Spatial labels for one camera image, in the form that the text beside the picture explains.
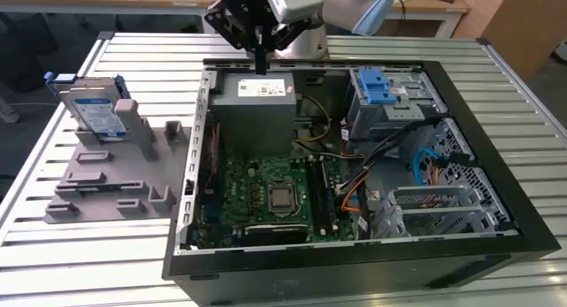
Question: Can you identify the wooden cabinet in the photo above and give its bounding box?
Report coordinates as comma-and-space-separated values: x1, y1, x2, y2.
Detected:
451, 0, 567, 82

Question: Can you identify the grey parts rack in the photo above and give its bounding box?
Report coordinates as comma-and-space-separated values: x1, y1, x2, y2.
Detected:
42, 99, 193, 225

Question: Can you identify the black graphics card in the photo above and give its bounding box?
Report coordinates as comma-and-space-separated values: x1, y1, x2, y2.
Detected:
241, 222, 309, 247

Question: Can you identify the silver CPU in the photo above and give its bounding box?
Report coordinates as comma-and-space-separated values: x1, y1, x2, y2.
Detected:
268, 188, 296, 212

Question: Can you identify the blue data wire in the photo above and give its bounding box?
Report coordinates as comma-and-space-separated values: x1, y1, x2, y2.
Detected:
412, 148, 448, 191

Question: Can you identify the RAM stick in slot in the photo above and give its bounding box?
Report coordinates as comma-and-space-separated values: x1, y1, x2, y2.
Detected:
319, 155, 341, 234

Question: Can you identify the hard disk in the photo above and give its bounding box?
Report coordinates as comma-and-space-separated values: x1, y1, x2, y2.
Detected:
44, 73, 133, 144

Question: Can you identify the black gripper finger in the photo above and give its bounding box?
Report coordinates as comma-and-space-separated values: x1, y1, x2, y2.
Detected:
204, 0, 262, 75
260, 19, 313, 75

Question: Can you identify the black office chair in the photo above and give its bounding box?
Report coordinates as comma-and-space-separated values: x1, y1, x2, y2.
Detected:
0, 11, 58, 92

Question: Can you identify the orange wire bundle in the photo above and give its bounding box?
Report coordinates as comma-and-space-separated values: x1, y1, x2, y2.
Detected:
340, 173, 371, 215

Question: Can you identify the yellow power wire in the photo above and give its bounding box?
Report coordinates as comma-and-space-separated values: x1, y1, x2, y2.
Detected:
293, 94, 333, 144

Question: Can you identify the disk power wire black plug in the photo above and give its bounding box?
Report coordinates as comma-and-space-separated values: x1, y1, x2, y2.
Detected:
424, 152, 479, 188

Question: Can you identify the green motherboard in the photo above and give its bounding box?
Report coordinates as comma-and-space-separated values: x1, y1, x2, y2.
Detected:
188, 155, 355, 248

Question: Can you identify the grey metal drive cage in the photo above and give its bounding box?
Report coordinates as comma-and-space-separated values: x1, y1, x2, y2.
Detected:
344, 67, 448, 144

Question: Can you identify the grey metal disk bay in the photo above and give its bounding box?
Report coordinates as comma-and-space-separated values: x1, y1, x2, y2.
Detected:
371, 183, 511, 240

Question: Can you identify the wooden desk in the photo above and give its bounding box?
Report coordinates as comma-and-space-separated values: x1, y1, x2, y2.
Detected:
0, 0, 471, 39

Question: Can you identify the blue plastic drive latch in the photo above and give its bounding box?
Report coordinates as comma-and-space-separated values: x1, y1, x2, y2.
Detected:
359, 68, 401, 105

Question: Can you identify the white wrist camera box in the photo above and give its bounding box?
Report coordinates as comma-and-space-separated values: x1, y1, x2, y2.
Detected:
264, 0, 325, 23

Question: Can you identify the black PC case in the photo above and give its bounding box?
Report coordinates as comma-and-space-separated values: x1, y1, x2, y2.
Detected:
161, 57, 563, 306

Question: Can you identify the CPU socket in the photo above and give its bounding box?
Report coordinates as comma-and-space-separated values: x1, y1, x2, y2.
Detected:
262, 179, 303, 221

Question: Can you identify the grey power supply unit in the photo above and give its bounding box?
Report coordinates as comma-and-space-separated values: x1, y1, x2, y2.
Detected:
206, 72, 297, 158

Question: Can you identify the black wire bundle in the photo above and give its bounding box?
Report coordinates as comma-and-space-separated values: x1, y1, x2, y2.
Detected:
339, 117, 448, 201

